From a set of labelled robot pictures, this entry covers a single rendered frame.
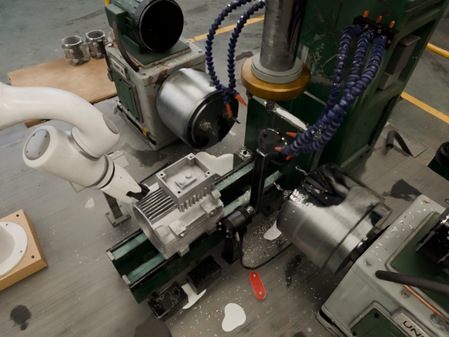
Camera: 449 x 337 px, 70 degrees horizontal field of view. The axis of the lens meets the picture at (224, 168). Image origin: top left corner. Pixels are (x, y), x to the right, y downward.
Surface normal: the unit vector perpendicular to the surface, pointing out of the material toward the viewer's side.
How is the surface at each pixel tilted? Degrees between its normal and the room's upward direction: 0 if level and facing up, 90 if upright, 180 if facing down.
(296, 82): 0
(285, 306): 0
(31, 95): 13
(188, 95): 28
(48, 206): 0
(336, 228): 43
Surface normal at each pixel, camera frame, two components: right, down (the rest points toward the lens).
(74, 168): 0.60, 0.63
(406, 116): 0.02, -0.65
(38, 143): -0.37, -0.33
